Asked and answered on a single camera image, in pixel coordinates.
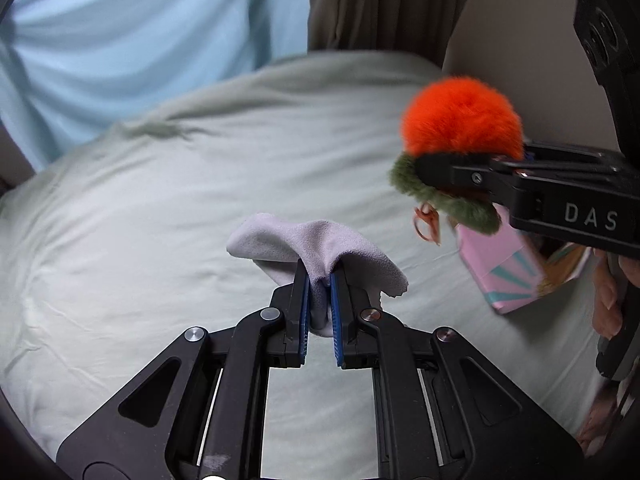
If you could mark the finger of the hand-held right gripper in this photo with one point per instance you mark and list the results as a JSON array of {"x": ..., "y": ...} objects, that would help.
[
  {"x": 575, "y": 151},
  {"x": 460, "y": 175}
]

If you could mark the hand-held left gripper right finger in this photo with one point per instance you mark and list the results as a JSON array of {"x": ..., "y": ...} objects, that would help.
[{"x": 336, "y": 320}]

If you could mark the brown curtain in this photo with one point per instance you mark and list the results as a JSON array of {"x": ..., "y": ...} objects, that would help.
[{"x": 390, "y": 5}]

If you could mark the light blue hanging cloth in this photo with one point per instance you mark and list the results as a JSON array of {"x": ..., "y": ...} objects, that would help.
[{"x": 125, "y": 50}]

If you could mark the cardboard box with pastel print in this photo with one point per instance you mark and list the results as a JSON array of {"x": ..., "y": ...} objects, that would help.
[{"x": 505, "y": 270}]

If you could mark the light grey cloth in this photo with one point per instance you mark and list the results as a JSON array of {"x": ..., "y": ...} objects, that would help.
[{"x": 320, "y": 245}]

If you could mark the pink cloth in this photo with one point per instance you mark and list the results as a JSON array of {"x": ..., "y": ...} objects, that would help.
[{"x": 600, "y": 420}]

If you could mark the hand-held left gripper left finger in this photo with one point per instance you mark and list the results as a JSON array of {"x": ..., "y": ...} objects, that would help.
[{"x": 301, "y": 312}]

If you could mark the pale green bed sheet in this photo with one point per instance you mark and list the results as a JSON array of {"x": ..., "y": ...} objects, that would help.
[{"x": 150, "y": 210}]

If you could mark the person's right hand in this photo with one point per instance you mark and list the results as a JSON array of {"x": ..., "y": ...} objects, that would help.
[{"x": 607, "y": 300}]

